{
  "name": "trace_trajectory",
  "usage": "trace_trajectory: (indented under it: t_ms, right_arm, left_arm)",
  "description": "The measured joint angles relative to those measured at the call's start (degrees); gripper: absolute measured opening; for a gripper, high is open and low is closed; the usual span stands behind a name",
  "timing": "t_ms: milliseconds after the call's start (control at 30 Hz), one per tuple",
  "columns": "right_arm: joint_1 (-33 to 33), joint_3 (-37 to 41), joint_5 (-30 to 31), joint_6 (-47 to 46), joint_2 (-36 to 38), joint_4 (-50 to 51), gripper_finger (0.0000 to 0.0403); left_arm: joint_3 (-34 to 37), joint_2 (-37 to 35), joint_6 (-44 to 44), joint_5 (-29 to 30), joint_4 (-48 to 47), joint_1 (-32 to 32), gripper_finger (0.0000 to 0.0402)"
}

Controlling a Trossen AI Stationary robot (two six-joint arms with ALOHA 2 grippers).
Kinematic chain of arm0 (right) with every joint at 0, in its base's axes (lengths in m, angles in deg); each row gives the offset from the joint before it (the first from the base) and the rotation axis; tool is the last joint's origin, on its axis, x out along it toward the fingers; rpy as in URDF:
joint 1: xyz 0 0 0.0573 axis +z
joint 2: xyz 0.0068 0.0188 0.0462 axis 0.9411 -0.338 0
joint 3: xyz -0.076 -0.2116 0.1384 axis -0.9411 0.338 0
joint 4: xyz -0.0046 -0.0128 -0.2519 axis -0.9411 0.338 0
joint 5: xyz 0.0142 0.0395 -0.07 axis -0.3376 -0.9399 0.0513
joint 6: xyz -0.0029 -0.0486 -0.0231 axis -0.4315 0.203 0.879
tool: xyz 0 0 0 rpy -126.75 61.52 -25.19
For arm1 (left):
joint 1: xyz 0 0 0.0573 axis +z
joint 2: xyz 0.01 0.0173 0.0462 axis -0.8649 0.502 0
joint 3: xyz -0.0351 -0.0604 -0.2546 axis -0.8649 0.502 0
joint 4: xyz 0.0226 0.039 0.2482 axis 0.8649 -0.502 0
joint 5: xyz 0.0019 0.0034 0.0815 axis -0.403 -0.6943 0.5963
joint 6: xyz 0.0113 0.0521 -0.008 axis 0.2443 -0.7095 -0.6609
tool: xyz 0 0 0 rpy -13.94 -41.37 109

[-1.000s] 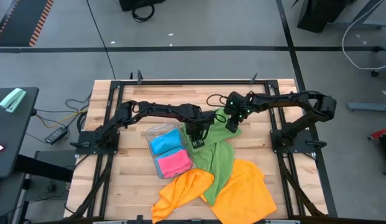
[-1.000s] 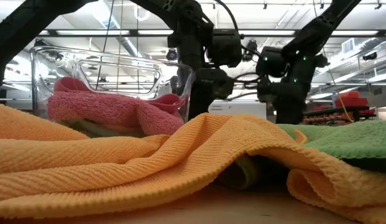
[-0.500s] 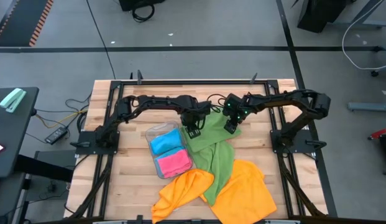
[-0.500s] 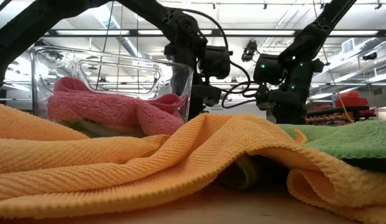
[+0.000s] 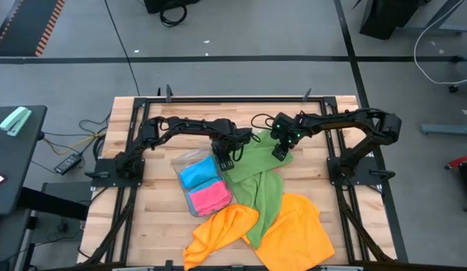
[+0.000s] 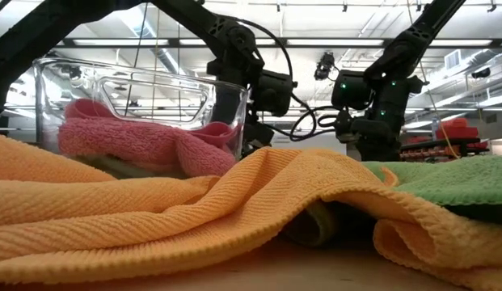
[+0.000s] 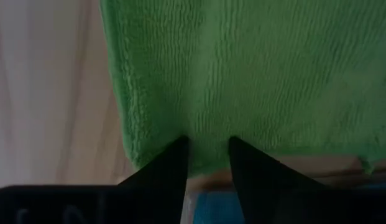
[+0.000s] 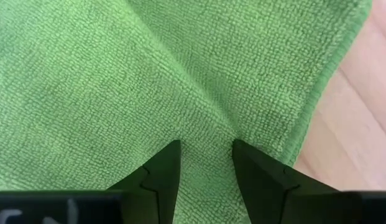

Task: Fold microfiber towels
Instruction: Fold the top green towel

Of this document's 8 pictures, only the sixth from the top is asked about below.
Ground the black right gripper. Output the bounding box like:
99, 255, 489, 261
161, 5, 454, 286
334, 108, 403, 162

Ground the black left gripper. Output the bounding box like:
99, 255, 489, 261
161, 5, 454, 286
238, 116, 276, 159

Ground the pink microfiber towel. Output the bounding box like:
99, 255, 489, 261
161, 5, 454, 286
57, 98, 240, 179

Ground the clear plastic bin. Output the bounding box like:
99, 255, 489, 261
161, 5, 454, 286
32, 56, 251, 179

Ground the green microfiber towel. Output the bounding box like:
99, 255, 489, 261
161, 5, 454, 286
278, 154, 502, 248

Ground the black shelf with orange bins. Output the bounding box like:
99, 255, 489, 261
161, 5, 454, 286
399, 137, 491, 162

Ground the red object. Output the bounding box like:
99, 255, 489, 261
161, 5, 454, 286
434, 116, 481, 141

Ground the white ceiling vent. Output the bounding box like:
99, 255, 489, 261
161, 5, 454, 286
444, 48, 462, 70

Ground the black ceiling-hung equipment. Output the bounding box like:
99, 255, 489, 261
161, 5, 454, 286
66, 64, 84, 81

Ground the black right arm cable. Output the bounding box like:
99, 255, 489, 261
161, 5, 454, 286
314, 114, 340, 129

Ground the black overhead camera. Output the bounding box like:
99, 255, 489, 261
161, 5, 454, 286
314, 51, 337, 82

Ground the thin hanging cable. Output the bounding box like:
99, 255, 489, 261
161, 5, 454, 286
177, 23, 183, 118

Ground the yellowish hanging cable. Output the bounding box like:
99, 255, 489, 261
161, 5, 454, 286
151, 7, 162, 118

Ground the dark hanging cable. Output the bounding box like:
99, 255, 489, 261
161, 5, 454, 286
124, 2, 150, 118

